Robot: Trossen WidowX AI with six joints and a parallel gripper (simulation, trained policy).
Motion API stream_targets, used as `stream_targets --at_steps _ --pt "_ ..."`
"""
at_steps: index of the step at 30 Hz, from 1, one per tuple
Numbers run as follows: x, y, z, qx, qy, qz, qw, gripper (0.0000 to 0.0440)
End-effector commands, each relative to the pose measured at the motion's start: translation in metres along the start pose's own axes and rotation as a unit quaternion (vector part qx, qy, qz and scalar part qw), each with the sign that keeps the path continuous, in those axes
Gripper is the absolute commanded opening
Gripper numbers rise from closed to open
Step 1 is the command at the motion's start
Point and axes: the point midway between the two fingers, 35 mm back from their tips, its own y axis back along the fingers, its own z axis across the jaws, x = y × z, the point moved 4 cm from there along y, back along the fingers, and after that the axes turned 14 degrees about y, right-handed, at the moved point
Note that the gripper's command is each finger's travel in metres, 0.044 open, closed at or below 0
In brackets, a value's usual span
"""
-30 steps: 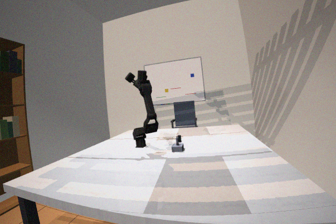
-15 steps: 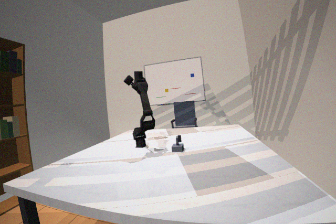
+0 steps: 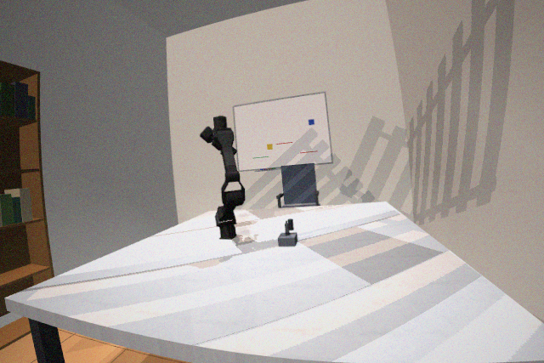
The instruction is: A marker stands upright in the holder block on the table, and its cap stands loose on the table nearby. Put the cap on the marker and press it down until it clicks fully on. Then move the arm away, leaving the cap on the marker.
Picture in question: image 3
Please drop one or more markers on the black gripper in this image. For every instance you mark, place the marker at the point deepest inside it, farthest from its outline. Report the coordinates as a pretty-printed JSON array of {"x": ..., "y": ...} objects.
[{"x": 207, "y": 135}]

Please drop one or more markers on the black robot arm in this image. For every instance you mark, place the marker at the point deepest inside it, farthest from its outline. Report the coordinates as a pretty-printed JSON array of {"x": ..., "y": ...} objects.
[{"x": 224, "y": 138}]

